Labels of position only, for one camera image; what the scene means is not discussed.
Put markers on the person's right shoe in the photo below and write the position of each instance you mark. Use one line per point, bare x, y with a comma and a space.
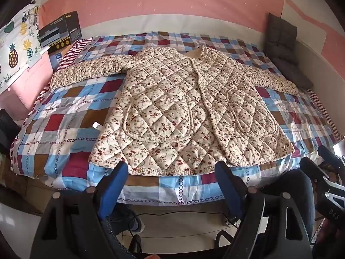
229, 221

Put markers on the checked patchwork blanket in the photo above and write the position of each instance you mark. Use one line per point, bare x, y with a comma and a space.
67, 129

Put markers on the floral quilted jacket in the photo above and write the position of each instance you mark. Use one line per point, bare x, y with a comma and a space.
161, 99

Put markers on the pineapple print cloth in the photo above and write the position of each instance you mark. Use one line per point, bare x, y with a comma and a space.
16, 48

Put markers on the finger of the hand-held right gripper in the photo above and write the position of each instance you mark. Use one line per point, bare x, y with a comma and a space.
316, 174
330, 155

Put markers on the white fabric label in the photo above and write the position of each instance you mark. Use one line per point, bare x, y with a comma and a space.
96, 126

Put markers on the grey quilted cushion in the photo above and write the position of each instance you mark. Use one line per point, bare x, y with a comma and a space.
281, 37

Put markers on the black cardboard box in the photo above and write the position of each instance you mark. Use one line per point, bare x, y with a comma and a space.
59, 31

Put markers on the pink storage cabinet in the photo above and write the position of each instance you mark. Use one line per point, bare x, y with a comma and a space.
24, 86

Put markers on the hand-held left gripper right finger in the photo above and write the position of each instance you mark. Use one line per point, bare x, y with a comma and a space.
229, 188

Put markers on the person's shoe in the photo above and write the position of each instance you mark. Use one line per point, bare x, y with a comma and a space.
138, 225
229, 221

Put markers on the person's left leg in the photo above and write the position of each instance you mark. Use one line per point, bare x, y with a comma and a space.
121, 215

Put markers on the blue and brown cardboard box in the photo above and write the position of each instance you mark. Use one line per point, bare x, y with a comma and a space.
58, 58

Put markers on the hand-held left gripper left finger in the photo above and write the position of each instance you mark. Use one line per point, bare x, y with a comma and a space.
113, 187

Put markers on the person's left shoe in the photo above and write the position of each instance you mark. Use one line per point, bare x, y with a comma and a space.
138, 225

